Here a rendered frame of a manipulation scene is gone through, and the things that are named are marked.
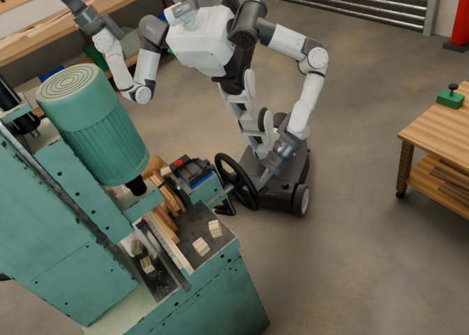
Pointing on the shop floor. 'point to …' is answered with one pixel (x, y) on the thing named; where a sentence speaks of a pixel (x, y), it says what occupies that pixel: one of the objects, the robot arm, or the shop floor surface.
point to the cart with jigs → (440, 151)
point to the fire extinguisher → (460, 25)
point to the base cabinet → (219, 308)
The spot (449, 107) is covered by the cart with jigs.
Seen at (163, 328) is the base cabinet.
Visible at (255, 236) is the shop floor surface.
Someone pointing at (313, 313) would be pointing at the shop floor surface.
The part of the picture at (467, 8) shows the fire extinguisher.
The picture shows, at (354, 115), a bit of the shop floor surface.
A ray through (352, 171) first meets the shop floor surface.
